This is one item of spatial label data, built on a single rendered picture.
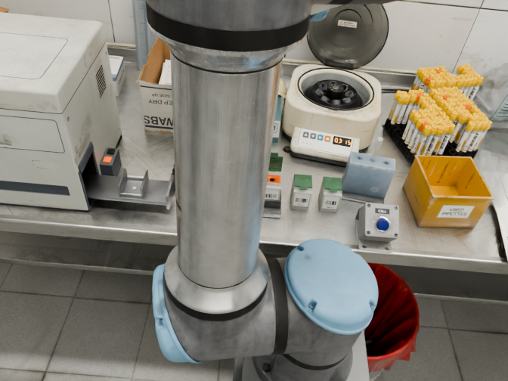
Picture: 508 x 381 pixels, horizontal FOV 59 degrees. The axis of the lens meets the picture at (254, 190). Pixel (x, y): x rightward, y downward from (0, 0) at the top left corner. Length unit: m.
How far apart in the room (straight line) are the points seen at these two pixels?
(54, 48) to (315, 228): 0.63
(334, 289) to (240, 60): 0.31
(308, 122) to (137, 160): 0.43
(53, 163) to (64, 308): 1.08
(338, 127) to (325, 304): 0.69
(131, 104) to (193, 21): 1.03
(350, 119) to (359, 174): 0.16
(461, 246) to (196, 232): 0.75
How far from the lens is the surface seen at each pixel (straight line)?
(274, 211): 0.99
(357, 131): 1.14
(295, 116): 1.14
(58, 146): 0.91
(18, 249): 1.82
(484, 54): 1.56
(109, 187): 1.01
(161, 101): 1.15
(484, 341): 2.09
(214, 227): 0.40
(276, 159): 0.97
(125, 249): 1.72
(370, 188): 1.06
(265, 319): 0.52
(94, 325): 1.88
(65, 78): 0.87
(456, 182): 1.19
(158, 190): 0.99
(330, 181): 1.00
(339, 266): 0.55
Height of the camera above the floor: 1.61
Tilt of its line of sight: 45 degrees down
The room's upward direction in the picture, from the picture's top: 6 degrees clockwise
